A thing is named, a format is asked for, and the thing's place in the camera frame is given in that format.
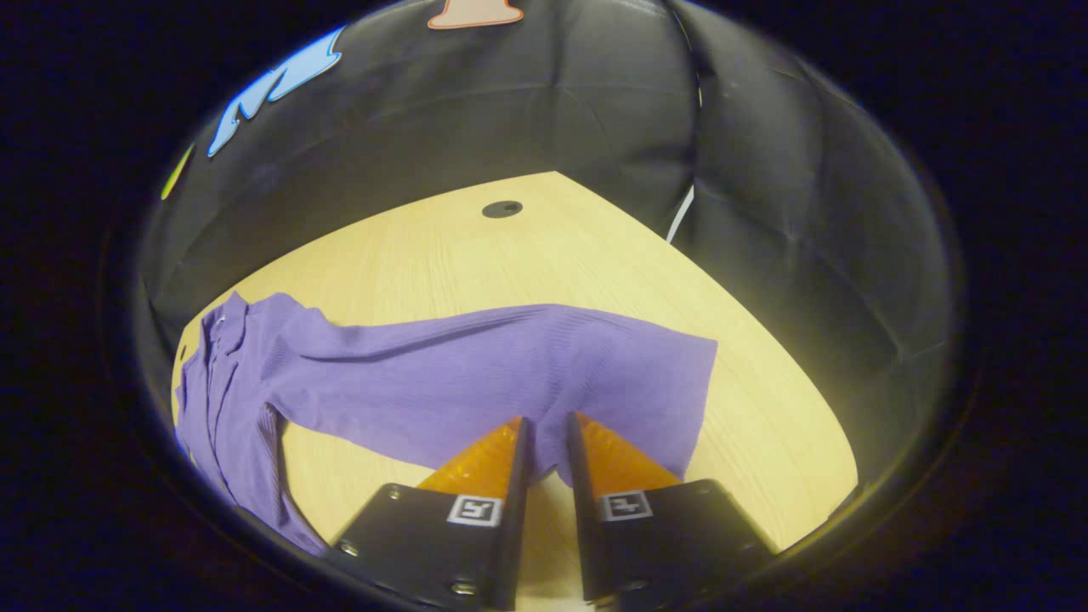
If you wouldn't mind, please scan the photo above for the black backdrop cloth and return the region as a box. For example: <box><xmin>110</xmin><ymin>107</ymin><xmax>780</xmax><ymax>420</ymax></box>
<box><xmin>136</xmin><ymin>0</ymin><xmax>961</xmax><ymax>511</ymax></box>

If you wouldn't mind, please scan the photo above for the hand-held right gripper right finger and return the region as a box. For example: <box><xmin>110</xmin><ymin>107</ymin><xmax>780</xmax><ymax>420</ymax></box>
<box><xmin>567</xmin><ymin>412</ymin><xmax>777</xmax><ymax>608</ymax></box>

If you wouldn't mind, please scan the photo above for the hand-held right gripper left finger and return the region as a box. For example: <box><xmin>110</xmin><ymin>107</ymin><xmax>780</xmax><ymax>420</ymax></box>
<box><xmin>327</xmin><ymin>416</ymin><xmax>536</xmax><ymax>611</ymax></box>

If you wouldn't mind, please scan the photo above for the purple knit cardigan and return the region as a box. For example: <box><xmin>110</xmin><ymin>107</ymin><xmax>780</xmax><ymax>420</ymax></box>
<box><xmin>174</xmin><ymin>292</ymin><xmax>719</xmax><ymax>558</ymax></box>

